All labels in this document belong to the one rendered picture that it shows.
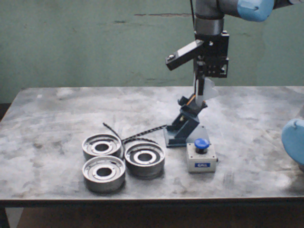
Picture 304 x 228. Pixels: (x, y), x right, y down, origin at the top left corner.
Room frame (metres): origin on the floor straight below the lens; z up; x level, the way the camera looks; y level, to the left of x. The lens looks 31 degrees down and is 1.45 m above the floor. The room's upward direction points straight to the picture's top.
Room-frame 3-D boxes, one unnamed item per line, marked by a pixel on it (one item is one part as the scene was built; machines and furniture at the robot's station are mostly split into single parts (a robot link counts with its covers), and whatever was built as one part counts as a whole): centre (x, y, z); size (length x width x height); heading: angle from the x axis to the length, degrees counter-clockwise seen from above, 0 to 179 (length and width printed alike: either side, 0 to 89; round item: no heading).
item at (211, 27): (0.98, -0.14, 1.14); 0.08 x 0.08 x 0.05
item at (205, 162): (0.84, -0.13, 0.82); 0.08 x 0.07 x 0.05; 91
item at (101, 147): (0.88, 0.15, 0.82); 0.10 x 0.10 x 0.04
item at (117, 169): (0.77, 0.13, 0.82); 0.08 x 0.08 x 0.02
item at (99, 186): (0.77, 0.13, 0.82); 0.10 x 0.10 x 0.04
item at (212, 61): (0.98, -0.14, 1.06); 0.09 x 0.08 x 0.12; 94
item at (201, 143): (0.84, -0.12, 0.85); 0.04 x 0.04 x 0.05
